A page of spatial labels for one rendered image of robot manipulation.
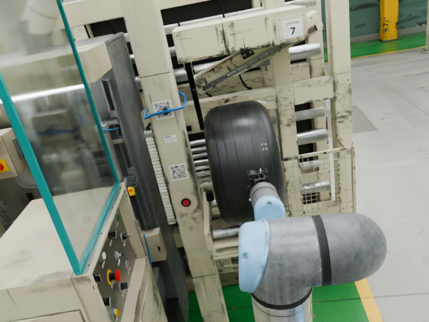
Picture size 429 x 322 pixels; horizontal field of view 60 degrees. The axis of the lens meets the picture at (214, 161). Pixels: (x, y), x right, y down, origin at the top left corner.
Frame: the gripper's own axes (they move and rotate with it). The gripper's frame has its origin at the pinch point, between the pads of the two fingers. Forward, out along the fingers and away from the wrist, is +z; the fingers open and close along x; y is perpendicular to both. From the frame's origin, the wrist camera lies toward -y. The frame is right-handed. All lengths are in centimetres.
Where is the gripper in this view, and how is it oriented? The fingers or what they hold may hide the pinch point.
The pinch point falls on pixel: (256, 179)
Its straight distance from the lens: 147.9
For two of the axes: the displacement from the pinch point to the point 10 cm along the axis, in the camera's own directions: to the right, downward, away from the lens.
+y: -1.8, -9.4, -2.9
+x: -9.8, 1.8, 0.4
